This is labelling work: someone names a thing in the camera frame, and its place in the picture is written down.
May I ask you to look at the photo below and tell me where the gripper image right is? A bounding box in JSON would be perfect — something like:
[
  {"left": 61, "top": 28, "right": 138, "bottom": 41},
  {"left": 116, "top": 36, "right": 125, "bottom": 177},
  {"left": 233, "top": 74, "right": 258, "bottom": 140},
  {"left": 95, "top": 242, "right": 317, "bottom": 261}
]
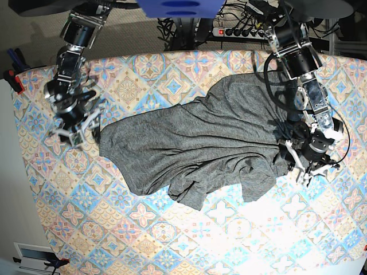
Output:
[{"left": 278, "top": 137, "right": 340, "bottom": 187}]

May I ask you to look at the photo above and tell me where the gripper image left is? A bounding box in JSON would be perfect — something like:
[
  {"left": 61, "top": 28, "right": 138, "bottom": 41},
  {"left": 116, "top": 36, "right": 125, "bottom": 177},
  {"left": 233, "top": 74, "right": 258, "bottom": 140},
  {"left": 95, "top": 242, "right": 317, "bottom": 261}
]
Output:
[{"left": 49, "top": 107, "right": 105, "bottom": 148}]

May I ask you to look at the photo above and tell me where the grey t-shirt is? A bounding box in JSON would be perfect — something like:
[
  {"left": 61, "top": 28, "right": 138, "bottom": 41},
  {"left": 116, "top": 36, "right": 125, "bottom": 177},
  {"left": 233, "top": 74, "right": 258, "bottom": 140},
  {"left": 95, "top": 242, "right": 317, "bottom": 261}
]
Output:
[{"left": 99, "top": 73, "right": 292, "bottom": 210}]

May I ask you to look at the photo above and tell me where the patterned tile tablecloth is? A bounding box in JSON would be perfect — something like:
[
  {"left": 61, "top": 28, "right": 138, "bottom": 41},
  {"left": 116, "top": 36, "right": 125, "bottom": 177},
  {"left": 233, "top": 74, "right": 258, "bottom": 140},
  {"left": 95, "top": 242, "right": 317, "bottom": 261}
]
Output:
[{"left": 12, "top": 55, "right": 366, "bottom": 274}]

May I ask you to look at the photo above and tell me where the red black clamp left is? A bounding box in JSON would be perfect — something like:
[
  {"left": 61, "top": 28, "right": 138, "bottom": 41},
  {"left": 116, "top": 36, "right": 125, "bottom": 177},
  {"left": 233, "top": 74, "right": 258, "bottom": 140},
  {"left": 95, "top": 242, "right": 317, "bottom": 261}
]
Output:
[{"left": 3, "top": 70, "right": 25, "bottom": 95}]

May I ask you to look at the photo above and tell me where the black clamp bottom left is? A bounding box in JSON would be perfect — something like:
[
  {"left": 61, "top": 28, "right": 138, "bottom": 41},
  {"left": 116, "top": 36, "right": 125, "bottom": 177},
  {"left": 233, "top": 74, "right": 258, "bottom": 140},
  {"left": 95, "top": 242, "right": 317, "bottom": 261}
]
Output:
[{"left": 13, "top": 257, "right": 70, "bottom": 272}]

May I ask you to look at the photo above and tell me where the white power strip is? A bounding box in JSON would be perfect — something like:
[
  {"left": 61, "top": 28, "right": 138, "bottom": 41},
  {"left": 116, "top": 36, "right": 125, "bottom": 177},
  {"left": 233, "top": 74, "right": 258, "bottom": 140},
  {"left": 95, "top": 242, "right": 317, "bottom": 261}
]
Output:
[{"left": 212, "top": 27, "right": 265, "bottom": 40}]

